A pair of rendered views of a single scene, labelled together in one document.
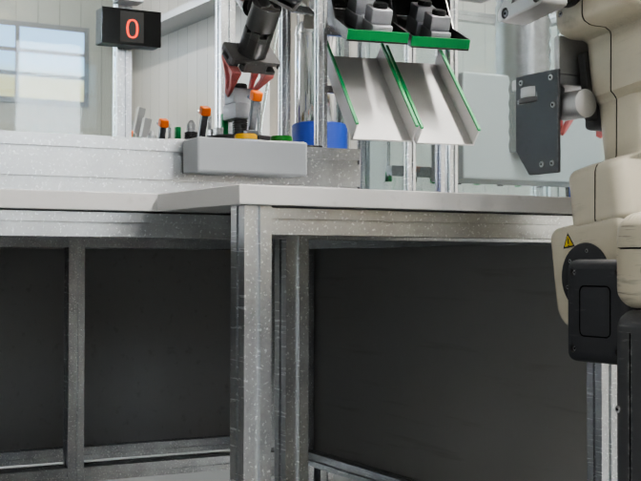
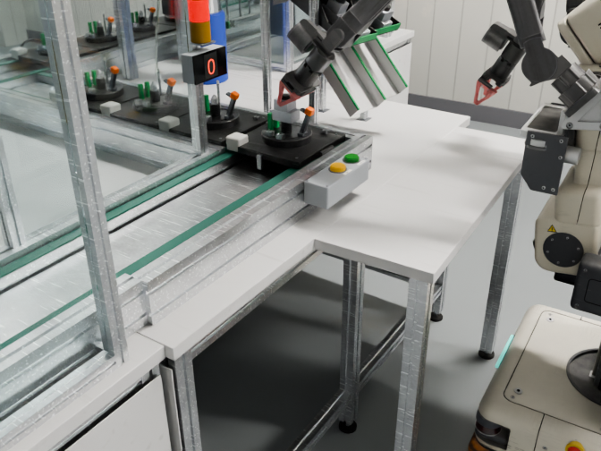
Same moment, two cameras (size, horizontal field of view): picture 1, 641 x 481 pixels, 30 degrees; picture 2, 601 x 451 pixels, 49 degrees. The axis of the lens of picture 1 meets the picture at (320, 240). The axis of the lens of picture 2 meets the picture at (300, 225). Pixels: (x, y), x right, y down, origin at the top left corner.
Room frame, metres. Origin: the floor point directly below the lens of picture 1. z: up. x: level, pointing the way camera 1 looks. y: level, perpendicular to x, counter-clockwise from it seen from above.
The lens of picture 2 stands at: (0.79, 0.95, 1.65)
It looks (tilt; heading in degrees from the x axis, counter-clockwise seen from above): 29 degrees down; 332
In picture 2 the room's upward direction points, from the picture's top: straight up
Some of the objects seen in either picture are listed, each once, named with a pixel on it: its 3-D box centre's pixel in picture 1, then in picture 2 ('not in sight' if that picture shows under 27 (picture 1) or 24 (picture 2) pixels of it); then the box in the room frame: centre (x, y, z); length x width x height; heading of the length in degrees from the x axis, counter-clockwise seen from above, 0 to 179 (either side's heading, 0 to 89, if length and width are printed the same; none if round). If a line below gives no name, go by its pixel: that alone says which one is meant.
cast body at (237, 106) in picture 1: (237, 102); (283, 106); (2.34, 0.16, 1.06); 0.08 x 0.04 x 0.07; 28
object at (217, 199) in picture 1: (369, 210); (376, 172); (2.25, -0.09, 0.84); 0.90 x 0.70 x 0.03; 120
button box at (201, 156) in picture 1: (245, 157); (337, 180); (2.11, 0.13, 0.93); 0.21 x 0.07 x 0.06; 118
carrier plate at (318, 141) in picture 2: not in sight; (286, 141); (2.33, 0.16, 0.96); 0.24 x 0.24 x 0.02; 28
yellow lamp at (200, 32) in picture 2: not in sight; (200, 30); (2.35, 0.38, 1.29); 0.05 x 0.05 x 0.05
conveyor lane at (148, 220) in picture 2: not in sight; (211, 196); (2.22, 0.43, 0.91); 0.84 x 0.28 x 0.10; 118
